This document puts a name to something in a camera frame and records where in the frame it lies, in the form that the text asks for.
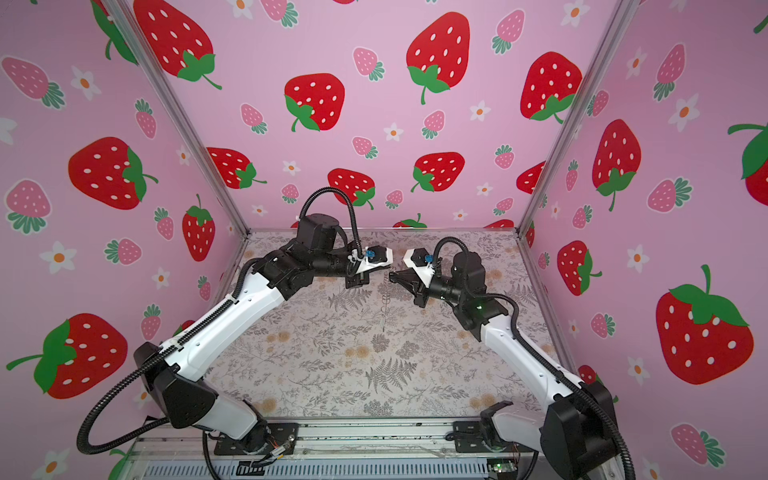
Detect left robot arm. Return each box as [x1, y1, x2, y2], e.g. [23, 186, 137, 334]
[134, 214, 393, 453]

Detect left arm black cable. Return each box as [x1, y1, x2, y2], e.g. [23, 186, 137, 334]
[298, 187, 365, 259]

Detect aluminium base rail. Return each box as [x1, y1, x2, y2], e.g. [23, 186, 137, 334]
[111, 417, 558, 479]

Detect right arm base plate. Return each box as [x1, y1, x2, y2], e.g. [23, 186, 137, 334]
[445, 420, 533, 453]

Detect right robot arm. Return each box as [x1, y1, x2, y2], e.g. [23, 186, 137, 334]
[389, 248, 636, 479]

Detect right aluminium corner post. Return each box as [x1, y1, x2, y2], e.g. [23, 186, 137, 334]
[517, 0, 640, 238]

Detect left aluminium corner post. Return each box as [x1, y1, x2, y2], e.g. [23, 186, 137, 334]
[105, 0, 249, 238]

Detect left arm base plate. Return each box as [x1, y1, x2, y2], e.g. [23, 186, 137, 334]
[214, 422, 300, 457]

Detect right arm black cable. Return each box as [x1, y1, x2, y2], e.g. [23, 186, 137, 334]
[431, 236, 470, 271]

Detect aluminium corner post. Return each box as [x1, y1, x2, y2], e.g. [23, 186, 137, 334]
[517, 0, 640, 238]
[105, 0, 249, 238]

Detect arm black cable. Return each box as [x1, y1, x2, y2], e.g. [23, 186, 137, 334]
[298, 187, 365, 259]
[431, 236, 470, 271]

